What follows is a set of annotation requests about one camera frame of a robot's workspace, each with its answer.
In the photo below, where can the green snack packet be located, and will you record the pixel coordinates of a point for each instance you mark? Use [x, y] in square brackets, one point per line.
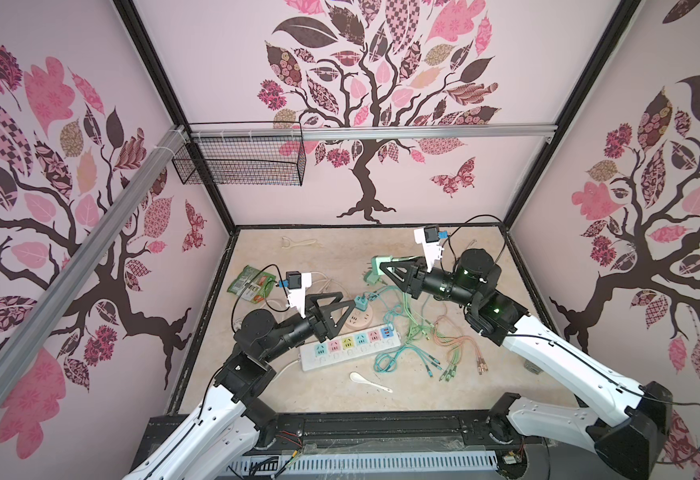
[253, 285]

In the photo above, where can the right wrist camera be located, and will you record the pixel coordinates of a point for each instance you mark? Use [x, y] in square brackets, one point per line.
[431, 239]

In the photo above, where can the white ceramic spoon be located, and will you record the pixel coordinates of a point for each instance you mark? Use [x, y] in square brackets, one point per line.
[357, 378]

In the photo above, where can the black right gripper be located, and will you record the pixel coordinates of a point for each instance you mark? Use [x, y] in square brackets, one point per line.
[419, 280]

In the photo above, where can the black wire basket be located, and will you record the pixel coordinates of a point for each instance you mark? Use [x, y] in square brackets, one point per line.
[260, 153]

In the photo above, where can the white multicolour power strip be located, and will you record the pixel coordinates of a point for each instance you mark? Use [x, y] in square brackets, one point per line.
[349, 347]

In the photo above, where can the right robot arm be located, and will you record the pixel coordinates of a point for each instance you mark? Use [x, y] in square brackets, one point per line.
[625, 423]

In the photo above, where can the round pink power socket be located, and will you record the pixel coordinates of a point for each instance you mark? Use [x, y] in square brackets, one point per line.
[359, 319]

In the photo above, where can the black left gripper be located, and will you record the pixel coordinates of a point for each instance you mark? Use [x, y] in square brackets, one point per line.
[322, 326]

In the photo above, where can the glass jar black lid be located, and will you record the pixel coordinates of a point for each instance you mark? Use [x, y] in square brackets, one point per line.
[532, 367]

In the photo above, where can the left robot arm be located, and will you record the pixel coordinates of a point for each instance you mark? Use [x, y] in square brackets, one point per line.
[231, 419]

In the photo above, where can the aluminium rail left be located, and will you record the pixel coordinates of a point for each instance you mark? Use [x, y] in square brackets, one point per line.
[30, 336]

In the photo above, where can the aluminium rail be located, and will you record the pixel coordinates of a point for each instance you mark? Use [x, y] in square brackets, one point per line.
[30, 336]
[546, 131]

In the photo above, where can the aluminium rail back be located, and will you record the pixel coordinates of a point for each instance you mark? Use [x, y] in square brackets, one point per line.
[546, 131]

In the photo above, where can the teal USB charger plug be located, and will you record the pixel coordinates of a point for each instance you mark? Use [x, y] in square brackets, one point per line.
[362, 302]

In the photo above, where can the green USB charger plug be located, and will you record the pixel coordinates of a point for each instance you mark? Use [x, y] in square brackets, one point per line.
[374, 274]

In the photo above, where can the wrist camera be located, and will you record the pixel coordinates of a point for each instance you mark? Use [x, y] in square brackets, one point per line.
[296, 285]
[431, 239]

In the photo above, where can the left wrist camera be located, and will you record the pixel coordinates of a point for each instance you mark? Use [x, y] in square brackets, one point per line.
[296, 285]

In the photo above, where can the pale yellow peeler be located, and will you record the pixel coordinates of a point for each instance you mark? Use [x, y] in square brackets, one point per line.
[288, 243]

